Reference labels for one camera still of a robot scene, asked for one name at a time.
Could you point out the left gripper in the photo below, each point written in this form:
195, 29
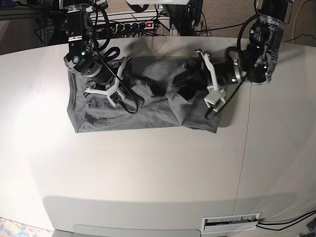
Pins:
211, 77

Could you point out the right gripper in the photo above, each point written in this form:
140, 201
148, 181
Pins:
106, 83

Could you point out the grey T-shirt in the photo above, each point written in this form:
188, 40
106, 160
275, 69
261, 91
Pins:
151, 100

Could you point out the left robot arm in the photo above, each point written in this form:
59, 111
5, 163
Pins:
254, 57

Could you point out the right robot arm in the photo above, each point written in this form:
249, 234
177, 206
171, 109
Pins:
85, 57

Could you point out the black power strip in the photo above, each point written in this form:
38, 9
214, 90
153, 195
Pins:
125, 30

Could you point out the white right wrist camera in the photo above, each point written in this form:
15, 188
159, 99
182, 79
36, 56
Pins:
116, 97

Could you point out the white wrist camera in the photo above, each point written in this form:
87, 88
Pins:
215, 99
116, 97

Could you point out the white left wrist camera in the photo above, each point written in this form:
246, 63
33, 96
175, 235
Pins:
215, 99

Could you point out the white cable grommet tray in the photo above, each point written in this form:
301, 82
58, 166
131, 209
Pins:
227, 224

